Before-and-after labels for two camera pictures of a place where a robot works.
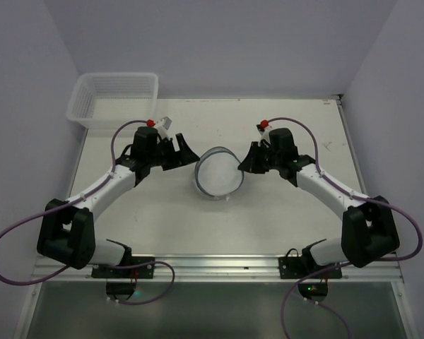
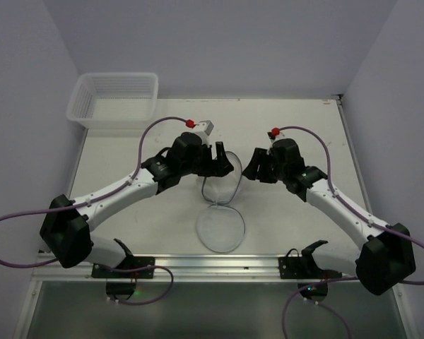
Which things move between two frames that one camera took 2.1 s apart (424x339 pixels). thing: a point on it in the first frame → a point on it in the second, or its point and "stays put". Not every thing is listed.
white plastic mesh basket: x=108 y=100 stays put
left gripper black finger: x=185 y=155 → x=222 y=166
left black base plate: x=145 y=271 stays put
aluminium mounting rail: x=262 y=270 stays put
